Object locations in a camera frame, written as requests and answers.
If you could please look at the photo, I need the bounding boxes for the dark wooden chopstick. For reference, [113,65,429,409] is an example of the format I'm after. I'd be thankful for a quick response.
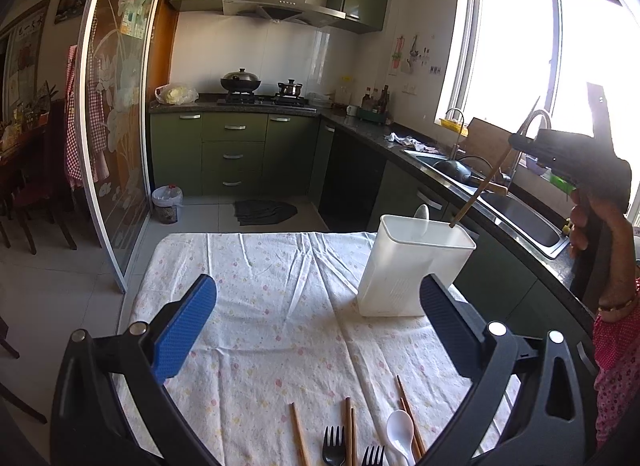
[396,375,426,460]

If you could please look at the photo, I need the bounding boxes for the pink floral sleeve forearm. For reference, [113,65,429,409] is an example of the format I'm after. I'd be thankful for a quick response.
[592,279,639,446]

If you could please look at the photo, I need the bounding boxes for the person's right hand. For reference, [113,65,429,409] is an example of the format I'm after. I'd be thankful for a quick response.
[570,189,638,323]

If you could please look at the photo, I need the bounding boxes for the tall steel faucet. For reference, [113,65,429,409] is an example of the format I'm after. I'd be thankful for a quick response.
[506,108,551,182]

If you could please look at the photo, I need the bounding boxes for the stainless double sink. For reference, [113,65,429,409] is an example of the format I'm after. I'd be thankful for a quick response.
[404,149,568,259]

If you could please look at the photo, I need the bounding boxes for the dark granite countertop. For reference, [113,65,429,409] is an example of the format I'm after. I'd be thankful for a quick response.
[148,97,597,332]

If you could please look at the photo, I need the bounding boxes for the white plastic utensil holder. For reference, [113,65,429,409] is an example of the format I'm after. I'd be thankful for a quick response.
[357,215,476,317]

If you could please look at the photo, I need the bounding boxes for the wooden cutting board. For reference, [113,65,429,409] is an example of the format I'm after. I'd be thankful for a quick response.
[459,117,511,170]

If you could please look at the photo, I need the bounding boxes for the floral white tablecloth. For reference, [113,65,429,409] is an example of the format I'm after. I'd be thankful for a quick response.
[129,233,471,465]

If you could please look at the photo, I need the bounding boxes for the white spoon in holder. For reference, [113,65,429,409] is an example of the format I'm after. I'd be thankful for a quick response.
[413,204,430,221]

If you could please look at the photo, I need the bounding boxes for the white plastic spoon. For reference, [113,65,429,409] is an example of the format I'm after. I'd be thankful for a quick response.
[385,410,416,466]

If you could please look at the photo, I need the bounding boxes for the small steel faucet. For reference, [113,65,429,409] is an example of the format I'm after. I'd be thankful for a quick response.
[440,107,466,160]

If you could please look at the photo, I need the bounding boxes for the small trash bin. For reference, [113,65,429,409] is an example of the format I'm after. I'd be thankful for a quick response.
[152,184,183,224]

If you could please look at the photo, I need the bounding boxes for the window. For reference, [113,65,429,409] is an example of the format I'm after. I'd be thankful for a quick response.
[435,0,639,172]

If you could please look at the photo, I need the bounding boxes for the wooden chopstick middle pair thick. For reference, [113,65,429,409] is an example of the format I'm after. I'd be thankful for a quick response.
[343,397,352,466]

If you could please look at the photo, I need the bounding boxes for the dark floor mat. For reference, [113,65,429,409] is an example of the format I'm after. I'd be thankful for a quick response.
[233,199,298,226]

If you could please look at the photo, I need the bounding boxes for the wooden chopstick middle pair thin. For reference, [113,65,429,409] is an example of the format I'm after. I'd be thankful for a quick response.
[350,408,358,466]

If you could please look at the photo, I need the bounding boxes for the black plastic fork right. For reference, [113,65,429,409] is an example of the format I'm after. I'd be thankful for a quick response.
[361,446,385,466]

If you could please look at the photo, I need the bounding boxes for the black plastic fork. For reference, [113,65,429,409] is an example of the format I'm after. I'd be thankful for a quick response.
[322,426,347,466]
[361,446,385,466]

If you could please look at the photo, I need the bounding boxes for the black plastic fork left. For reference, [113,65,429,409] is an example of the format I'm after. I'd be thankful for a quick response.
[322,426,347,466]

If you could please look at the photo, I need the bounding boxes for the crumpled dish rag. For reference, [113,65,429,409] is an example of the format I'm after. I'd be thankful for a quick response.
[385,132,439,155]

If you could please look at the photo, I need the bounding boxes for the red checkered apron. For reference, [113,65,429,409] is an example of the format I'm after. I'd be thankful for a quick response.
[63,44,112,191]

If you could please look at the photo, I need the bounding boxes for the green lower cabinets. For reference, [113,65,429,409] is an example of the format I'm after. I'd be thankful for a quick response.
[148,111,597,341]

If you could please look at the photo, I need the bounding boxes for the dark wooden chair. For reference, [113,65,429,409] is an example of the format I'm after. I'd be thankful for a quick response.
[13,100,77,255]

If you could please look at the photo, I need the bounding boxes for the condiment bottles rack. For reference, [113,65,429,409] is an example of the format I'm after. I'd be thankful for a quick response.
[357,85,392,126]

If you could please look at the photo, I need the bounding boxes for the white plastic bag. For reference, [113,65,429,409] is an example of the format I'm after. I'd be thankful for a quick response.
[154,83,198,106]

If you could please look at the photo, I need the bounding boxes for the gas stove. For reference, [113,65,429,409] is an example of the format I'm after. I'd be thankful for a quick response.
[216,93,317,114]

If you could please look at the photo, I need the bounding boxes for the black wok with lid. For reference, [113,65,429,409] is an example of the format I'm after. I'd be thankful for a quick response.
[220,67,262,94]

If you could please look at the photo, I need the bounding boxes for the steel pot on stove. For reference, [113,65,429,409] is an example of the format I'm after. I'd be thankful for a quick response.
[278,79,303,98]

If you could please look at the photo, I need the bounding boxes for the glass sliding door with flowers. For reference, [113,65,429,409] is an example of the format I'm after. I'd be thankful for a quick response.
[74,0,160,291]

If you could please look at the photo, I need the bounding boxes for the black pan wooden handle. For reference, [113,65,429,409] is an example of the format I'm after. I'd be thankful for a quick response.
[434,160,508,196]

